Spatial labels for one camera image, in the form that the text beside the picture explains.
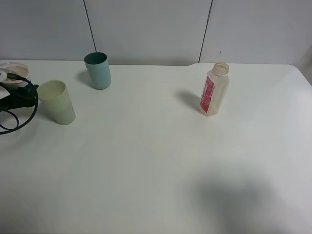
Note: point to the blue-sleeved clear cup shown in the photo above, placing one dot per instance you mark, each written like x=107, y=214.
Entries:
x=16, y=68

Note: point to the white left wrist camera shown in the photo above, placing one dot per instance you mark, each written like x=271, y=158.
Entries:
x=3, y=91

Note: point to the teal green plastic cup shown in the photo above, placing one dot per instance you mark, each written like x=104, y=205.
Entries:
x=97, y=65

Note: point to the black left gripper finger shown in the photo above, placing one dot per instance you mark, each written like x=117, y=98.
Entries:
x=28, y=92

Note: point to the light green plastic cup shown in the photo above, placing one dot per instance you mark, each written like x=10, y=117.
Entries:
x=55, y=98

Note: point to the pink-labelled plastic drink bottle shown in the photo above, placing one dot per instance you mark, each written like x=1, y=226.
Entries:
x=215, y=87

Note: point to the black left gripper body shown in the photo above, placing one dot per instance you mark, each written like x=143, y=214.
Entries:
x=14, y=102

